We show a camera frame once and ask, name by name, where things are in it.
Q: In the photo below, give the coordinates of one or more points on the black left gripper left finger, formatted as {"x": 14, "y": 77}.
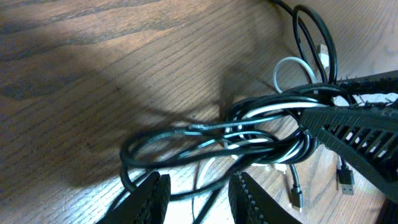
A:
{"x": 147, "y": 204}

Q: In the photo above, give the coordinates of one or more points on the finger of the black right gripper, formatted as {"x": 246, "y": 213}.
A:
{"x": 382, "y": 83}
{"x": 365, "y": 137}

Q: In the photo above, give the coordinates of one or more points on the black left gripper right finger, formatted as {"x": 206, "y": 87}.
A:
{"x": 251, "y": 204}

